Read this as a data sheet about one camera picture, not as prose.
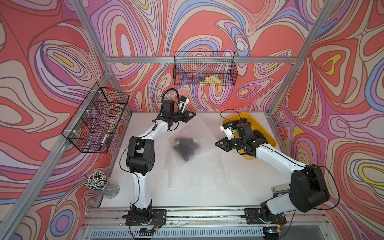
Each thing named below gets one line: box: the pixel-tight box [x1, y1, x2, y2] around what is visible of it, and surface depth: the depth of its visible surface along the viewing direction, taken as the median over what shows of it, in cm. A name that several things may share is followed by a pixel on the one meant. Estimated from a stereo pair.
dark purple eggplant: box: [173, 138, 200, 161], surface depth 97 cm
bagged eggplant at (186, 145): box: [172, 137, 200, 155], surface depth 98 cm
